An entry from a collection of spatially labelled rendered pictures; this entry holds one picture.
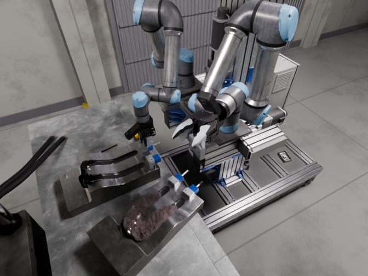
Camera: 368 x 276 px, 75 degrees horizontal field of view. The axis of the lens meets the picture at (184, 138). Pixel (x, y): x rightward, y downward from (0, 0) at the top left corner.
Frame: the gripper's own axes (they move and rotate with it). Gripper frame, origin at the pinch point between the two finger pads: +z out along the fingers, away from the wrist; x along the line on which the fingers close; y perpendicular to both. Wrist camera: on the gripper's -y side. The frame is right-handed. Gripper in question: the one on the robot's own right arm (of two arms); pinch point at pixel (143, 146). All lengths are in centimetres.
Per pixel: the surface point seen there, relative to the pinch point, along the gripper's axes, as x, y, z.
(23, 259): -27, -71, 13
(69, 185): -2.2, -44.1, 5.2
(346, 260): -102, 112, 91
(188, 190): -37.6, 8.6, 2.9
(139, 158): -5.9, -4.9, 2.2
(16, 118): 200, -92, 85
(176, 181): -29.7, 5.8, 3.0
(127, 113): 49, 6, 11
